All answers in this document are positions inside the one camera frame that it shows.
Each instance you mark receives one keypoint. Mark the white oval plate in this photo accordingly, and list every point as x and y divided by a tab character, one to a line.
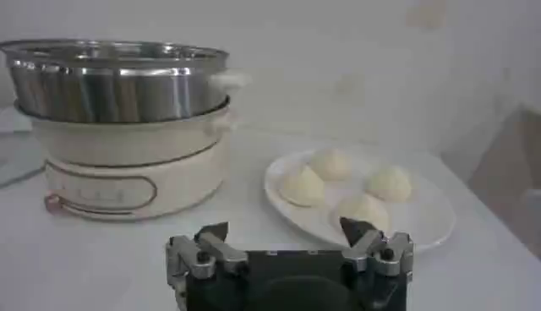
414	219

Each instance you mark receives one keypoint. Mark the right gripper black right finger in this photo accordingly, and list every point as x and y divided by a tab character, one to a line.
380	253

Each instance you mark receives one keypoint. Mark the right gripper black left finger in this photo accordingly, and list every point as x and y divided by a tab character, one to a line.
203	255

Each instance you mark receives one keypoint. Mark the steel steamer with white base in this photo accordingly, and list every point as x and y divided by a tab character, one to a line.
127	143

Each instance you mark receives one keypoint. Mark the white steamed bun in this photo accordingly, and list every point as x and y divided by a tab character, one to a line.
363	209
389	183
302	188
331	165

